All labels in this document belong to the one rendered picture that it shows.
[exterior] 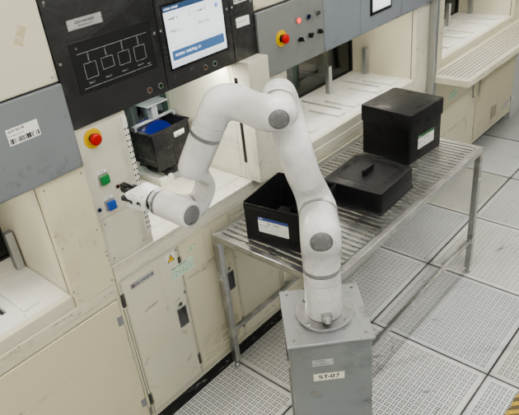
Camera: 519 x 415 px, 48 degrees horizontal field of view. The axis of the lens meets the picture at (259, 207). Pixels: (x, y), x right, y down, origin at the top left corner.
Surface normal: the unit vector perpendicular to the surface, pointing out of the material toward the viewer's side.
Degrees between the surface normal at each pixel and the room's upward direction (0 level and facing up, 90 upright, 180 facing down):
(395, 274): 0
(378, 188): 0
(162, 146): 90
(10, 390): 90
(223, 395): 0
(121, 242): 90
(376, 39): 90
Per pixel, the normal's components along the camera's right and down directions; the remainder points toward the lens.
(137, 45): 0.75, 0.27
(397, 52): -0.65, 0.44
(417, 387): -0.10, -0.86
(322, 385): 0.07, 0.51
